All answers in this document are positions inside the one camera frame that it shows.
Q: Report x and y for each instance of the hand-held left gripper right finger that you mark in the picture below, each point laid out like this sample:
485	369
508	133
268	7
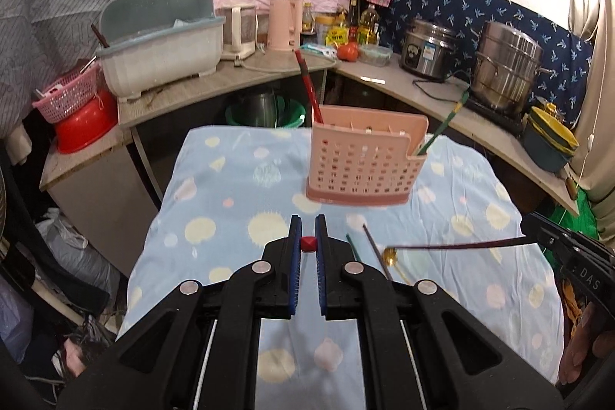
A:
321	266

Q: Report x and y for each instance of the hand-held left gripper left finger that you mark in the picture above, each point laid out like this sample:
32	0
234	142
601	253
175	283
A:
294	266

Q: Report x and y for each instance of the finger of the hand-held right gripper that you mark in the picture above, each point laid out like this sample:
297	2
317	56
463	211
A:
552	237

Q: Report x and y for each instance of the green chopstick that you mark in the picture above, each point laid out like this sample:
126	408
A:
353	246
444	122

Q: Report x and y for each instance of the brown chopstick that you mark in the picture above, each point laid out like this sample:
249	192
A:
374	244

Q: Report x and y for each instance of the gold flower spoon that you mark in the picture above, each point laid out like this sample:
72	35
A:
389	256

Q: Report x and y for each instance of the dark maroon chopstick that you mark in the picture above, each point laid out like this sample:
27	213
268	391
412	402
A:
456	245

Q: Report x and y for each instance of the pink perforated utensil holder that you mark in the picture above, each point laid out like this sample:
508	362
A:
360	170

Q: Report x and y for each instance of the person's right hand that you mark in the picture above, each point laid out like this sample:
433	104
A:
584	342

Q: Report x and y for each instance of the green plastic bag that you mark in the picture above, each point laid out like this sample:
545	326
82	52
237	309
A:
576	218

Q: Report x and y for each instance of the light blue printed tablecloth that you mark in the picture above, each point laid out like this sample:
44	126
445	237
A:
230	208

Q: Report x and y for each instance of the stack of coloured bowls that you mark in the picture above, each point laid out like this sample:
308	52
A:
552	126

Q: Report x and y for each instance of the black induction cooker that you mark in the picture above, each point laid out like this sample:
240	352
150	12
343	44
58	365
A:
499	119

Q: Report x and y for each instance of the green plastic basin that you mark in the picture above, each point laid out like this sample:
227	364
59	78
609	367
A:
293	110

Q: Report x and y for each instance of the beige curtain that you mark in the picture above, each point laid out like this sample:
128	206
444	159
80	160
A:
596	78

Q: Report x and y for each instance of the steel steamer pot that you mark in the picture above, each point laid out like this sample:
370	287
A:
509	64

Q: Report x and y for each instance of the curved wooden counter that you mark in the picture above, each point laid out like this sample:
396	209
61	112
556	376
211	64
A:
192	88

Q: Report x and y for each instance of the grey plastic bag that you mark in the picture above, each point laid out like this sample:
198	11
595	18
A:
81	251

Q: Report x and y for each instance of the face mask pack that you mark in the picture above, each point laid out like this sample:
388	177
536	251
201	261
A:
317	50

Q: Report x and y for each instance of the red tomato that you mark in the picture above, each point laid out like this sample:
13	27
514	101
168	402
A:
348	51

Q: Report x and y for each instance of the clear food container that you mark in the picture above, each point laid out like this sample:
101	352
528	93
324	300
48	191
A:
374	54

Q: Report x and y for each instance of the steel rice cooker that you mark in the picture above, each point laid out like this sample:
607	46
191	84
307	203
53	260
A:
427	49

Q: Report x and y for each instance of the white electric kettle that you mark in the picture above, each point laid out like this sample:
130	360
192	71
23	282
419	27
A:
235	35

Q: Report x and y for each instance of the pink electric kettle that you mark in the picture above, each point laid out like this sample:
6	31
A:
281	25

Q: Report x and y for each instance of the white and teal dish drainer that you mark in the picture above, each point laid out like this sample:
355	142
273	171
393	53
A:
158	59

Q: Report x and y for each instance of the tall dark sauce bottle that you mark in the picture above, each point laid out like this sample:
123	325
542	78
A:
353	18

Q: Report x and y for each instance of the red plastic basin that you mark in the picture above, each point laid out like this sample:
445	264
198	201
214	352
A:
84	126

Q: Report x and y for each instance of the navy printed cloth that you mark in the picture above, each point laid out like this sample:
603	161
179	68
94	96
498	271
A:
447	1

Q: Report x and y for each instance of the pink plastic basket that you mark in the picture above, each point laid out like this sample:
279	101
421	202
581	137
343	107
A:
67	100

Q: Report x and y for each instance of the dark wooden stick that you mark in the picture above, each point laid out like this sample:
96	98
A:
99	36

